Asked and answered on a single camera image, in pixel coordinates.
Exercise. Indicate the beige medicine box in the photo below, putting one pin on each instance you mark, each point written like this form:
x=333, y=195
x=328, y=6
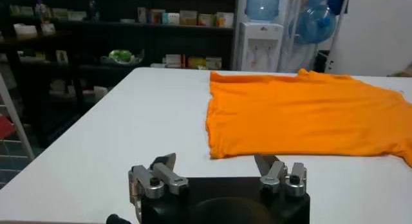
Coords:
x=188, y=18

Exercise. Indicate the red white medicine box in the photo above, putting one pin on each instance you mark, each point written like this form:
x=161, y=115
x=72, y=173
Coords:
x=206, y=20

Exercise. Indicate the blue upright water jug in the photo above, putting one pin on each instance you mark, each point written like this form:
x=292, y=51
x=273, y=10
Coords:
x=262, y=3

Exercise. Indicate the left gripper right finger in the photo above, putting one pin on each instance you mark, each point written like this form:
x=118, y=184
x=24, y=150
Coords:
x=273, y=175

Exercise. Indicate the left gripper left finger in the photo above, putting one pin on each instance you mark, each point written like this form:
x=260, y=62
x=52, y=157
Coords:
x=167, y=177

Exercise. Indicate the white water dispenser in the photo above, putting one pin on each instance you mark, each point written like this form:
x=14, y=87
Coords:
x=259, y=48

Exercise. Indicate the orange t-shirt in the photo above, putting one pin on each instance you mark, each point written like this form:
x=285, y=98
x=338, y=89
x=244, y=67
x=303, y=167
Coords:
x=299, y=116

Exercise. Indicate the black shelving unit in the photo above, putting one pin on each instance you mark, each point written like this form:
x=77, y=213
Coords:
x=128, y=35

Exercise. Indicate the green item in bowl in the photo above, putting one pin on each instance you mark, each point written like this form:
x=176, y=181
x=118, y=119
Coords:
x=119, y=55

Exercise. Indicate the blue tilted water jug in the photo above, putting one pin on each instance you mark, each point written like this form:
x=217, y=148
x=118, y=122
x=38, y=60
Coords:
x=317, y=25

